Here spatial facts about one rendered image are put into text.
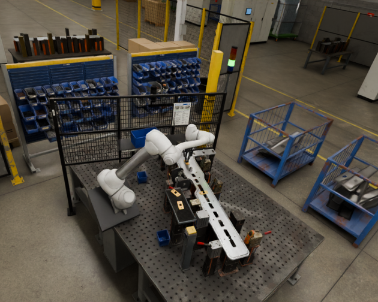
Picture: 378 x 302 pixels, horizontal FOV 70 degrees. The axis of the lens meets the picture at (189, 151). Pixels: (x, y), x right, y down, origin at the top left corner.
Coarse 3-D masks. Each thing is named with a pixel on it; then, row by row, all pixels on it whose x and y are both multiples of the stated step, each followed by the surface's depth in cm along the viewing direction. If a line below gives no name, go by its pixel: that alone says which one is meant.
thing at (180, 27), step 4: (180, 0) 625; (184, 0) 627; (180, 4) 629; (184, 4) 632; (180, 8) 633; (184, 8) 638; (176, 12) 646; (180, 12) 637; (184, 12) 643; (176, 16) 650; (180, 16) 642; (184, 16) 649; (176, 20) 654; (180, 20) 647; (184, 20) 655; (176, 24) 658; (180, 24) 651; (184, 24) 658; (176, 28) 662; (180, 28) 653; (184, 28) 655; (176, 32) 667; (180, 32) 658; (184, 32) 661; (176, 36) 670; (180, 36) 670; (176, 40) 675; (180, 40) 676
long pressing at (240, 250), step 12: (192, 156) 301; (192, 180) 267; (204, 180) 269; (204, 204) 242; (216, 204) 244; (216, 228) 221; (228, 228) 223; (228, 240) 213; (240, 240) 214; (228, 252) 204; (240, 252) 205
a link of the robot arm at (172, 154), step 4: (168, 148) 213; (172, 148) 215; (176, 148) 224; (164, 152) 213; (168, 152) 212; (172, 152) 213; (176, 152) 218; (180, 152) 223; (164, 156) 212; (168, 156) 211; (172, 156) 211; (176, 156) 215; (180, 156) 222; (164, 160) 212; (168, 160) 211; (172, 160) 211; (176, 160) 215; (168, 164) 213; (172, 164) 216
